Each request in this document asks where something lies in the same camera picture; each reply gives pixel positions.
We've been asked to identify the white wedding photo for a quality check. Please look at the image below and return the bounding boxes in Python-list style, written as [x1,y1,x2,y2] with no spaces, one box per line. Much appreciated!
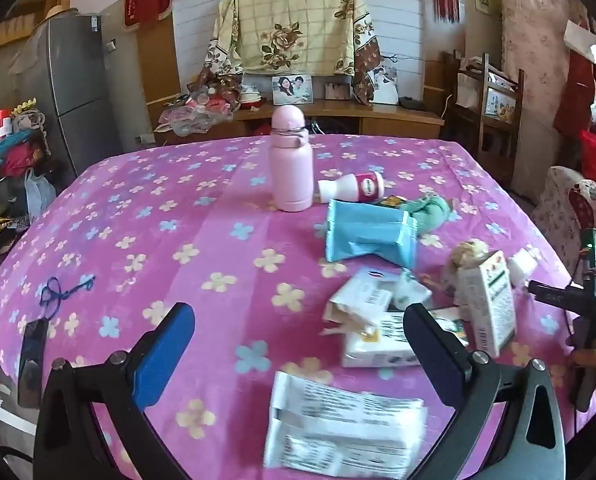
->
[370,66,399,106]

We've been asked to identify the red hanging cloth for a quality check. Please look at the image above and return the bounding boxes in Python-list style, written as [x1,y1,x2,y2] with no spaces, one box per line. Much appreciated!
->
[552,20,596,136]

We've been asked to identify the white paper sheet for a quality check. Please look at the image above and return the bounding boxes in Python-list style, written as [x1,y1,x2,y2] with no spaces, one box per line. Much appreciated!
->
[562,20,596,58]

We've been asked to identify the grey refrigerator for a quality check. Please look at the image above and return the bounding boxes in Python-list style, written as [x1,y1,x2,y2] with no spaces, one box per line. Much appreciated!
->
[20,12,124,176]

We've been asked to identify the floral mattress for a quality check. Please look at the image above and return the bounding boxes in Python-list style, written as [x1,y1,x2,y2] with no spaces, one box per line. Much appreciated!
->
[500,0,586,191]

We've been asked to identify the straw hat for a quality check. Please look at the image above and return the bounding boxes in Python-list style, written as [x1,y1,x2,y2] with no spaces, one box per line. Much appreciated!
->
[43,5,76,23]

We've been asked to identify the pile of clothes and bags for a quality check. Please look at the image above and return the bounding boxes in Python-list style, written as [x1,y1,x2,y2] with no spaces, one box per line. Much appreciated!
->
[0,100,64,241]

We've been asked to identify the small white box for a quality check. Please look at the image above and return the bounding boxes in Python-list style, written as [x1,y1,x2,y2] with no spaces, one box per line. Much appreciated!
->
[508,247,538,288]

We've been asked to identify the blue plastic packet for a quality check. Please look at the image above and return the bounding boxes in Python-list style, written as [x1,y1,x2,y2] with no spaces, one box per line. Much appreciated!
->
[324,198,419,267]

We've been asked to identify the green cloth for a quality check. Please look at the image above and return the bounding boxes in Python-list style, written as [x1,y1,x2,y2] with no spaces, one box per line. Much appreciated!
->
[400,194,453,235]

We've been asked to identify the wooden chair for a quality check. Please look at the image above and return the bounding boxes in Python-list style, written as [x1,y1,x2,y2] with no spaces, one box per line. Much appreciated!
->
[440,50,526,188]

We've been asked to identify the black phone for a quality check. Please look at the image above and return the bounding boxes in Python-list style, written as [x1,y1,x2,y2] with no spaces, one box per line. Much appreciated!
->
[17,319,49,408]

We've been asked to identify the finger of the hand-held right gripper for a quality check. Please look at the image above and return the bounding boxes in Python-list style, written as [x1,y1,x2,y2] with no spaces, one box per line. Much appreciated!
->
[528,281,586,311]

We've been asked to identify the white green plastic packet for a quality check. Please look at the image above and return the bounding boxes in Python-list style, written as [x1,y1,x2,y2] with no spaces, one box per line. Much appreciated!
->
[393,270,433,311]

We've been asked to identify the framed couple photo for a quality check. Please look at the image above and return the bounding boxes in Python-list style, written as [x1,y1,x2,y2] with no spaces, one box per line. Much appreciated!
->
[272,75,313,107]

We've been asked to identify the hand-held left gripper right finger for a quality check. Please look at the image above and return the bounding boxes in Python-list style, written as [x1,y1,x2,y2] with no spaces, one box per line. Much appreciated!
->
[404,302,567,480]

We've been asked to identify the red bowl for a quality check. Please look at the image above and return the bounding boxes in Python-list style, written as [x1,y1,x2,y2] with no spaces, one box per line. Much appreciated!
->
[240,87,265,110]

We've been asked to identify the floral covered sofa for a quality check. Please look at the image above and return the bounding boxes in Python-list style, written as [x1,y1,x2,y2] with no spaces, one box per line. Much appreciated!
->
[532,165,596,281]

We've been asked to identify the white plastic bag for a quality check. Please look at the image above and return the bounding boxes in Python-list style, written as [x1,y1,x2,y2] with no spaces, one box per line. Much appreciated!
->
[24,167,58,218]

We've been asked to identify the white printed foil packet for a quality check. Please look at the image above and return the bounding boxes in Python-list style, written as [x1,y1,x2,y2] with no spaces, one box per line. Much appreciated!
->
[264,371,429,478]

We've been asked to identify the pink bottle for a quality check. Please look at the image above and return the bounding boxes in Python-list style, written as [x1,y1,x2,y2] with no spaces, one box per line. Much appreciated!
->
[269,105,315,212]

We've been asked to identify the wooden cabinet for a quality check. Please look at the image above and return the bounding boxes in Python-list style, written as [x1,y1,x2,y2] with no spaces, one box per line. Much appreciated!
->
[155,97,446,146]

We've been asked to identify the printed carton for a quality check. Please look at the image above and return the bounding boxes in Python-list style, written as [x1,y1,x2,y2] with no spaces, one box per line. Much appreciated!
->
[342,310,471,368]

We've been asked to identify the pink flowered tablecloth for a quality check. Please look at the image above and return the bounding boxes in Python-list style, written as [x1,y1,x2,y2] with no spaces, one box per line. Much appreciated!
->
[0,132,586,480]

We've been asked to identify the cream floral cloth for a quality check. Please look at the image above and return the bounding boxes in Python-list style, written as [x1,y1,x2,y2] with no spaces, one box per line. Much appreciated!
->
[200,0,383,106]

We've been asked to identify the white box with green print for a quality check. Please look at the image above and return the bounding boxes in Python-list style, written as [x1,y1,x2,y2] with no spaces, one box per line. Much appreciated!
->
[455,250,518,358]

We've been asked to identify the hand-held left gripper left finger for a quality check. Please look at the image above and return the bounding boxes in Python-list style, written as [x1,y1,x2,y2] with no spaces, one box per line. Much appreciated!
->
[33,302,196,480]

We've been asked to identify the white bottle with red label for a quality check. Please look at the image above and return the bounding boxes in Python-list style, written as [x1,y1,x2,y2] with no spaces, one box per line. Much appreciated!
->
[314,171,383,205]

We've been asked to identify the beige paper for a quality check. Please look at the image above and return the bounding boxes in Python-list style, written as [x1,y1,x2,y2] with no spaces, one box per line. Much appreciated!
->
[450,240,491,273]

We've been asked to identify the pile of plastic bags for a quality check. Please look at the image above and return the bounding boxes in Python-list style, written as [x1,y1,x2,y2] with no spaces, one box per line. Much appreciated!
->
[159,77,243,136]

